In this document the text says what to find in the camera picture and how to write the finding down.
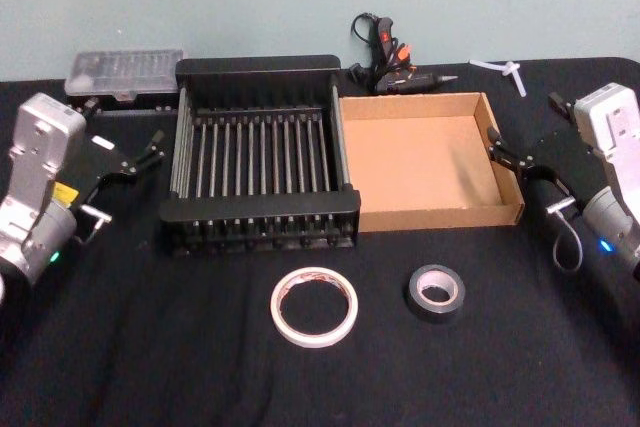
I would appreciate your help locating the silver tape roll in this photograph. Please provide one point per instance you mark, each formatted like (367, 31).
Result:
(435, 312)

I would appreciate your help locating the white three-armed plastic piece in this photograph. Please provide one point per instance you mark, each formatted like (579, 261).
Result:
(510, 72)

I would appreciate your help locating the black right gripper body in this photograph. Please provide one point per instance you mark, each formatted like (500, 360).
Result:
(560, 162)

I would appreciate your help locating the robot arm with camera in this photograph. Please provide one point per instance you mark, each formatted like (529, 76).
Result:
(612, 147)
(35, 157)

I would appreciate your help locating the clear plastic case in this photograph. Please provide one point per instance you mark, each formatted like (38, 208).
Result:
(125, 69)

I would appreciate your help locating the white tape roll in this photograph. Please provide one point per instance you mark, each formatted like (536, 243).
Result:
(280, 322)

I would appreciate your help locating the right robot arm with camera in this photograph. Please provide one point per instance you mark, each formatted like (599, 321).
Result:
(612, 147)

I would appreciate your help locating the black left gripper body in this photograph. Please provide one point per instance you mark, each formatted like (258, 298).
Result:
(95, 162)

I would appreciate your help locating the shallow brown cardboard tray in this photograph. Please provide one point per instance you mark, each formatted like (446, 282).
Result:
(415, 167)

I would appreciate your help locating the black table cloth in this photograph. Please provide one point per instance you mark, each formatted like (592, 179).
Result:
(200, 377)

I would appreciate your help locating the left robot arm with camera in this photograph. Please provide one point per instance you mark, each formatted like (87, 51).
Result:
(35, 157)

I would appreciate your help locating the black rack with steel bars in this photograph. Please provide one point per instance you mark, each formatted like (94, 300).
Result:
(260, 162)

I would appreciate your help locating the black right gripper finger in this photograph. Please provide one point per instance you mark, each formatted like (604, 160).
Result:
(560, 103)
(507, 157)

